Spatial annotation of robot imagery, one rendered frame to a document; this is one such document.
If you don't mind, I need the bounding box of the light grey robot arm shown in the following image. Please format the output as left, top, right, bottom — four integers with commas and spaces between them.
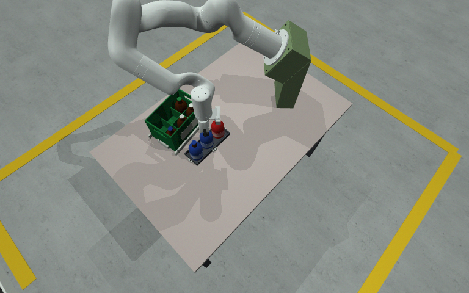
108, 0, 289, 125

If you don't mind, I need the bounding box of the brown bottle with blue cap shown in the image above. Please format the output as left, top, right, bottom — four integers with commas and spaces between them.
166, 126, 177, 136

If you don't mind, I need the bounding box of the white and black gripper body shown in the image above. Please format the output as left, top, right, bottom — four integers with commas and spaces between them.
198, 120, 209, 133

